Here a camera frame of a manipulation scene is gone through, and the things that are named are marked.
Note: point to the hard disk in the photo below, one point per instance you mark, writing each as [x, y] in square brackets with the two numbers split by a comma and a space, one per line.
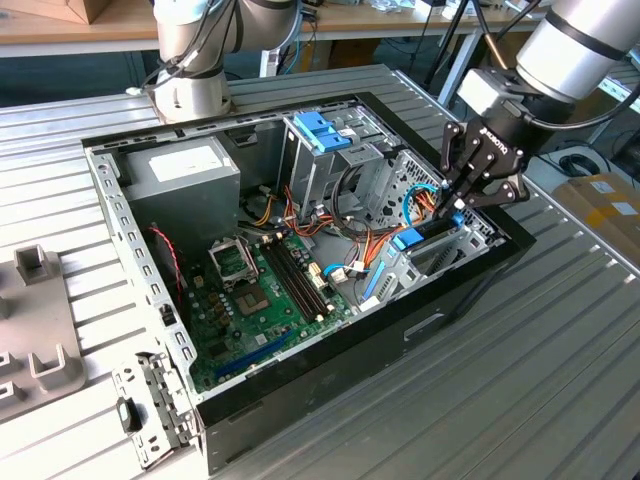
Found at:
[407, 239]

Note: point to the black open PC case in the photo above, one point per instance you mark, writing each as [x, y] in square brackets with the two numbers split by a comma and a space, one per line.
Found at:
[350, 360]

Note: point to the metal slat shelf rack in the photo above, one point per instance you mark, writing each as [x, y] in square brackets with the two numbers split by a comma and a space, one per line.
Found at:
[622, 92]

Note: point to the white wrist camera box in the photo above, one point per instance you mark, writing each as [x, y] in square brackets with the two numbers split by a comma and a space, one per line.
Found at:
[480, 90]

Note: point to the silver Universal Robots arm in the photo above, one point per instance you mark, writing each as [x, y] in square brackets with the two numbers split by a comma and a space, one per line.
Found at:
[575, 55]

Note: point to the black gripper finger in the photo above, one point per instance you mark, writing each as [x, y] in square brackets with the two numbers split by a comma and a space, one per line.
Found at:
[510, 192]
[452, 145]

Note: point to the black stand pole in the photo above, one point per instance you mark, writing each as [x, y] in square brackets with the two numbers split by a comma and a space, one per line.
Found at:
[452, 30]

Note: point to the cardboard box with labels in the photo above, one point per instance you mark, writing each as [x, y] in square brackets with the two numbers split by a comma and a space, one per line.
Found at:
[600, 220]

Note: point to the grey parts rack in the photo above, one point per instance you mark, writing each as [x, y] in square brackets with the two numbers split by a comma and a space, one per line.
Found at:
[32, 320]

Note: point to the grey metal disk bay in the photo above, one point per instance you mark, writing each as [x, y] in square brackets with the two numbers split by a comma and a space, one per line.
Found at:
[440, 260]

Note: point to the hinged metal card retainer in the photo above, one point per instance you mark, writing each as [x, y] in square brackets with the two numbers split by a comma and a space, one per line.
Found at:
[150, 400]

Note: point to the grey power supply unit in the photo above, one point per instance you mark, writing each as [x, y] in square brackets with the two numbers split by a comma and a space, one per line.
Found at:
[190, 205]

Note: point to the blue drive bay latch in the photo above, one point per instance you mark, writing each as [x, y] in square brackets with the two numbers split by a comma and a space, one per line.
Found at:
[312, 127]
[336, 140]

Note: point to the black RAM slot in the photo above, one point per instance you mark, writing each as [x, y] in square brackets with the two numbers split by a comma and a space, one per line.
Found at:
[296, 279]
[290, 282]
[307, 272]
[302, 276]

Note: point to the white paper tag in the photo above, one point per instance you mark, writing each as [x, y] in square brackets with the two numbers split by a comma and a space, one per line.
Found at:
[369, 303]

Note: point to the blue expansion slot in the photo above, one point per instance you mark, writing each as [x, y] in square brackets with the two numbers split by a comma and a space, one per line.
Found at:
[255, 355]

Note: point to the small brown cardboard box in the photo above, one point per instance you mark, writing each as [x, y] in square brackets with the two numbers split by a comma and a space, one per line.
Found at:
[90, 10]

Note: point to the green motherboard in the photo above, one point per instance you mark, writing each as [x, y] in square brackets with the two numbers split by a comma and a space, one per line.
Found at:
[240, 345]

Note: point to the long wooden desk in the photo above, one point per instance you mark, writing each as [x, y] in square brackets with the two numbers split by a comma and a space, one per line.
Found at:
[400, 22]

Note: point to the perforated metal drive cage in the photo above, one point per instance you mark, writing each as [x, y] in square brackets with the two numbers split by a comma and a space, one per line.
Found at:
[410, 167]

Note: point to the grey optical drive cage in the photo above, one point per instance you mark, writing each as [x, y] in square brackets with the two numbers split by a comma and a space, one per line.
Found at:
[305, 175]

